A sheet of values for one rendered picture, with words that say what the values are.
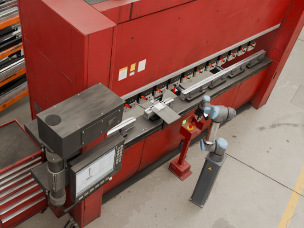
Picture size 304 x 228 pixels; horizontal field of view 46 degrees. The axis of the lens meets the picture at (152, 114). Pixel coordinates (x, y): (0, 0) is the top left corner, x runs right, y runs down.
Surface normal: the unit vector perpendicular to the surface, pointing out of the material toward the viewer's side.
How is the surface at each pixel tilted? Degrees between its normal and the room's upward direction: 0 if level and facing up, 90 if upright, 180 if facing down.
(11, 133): 0
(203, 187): 90
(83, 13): 0
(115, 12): 90
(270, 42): 90
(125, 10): 90
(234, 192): 0
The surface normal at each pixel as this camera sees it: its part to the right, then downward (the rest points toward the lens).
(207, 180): -0.54, 0.51
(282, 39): -0.73, 0.39
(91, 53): 0.67, 0.57
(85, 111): 0.15, -0.72
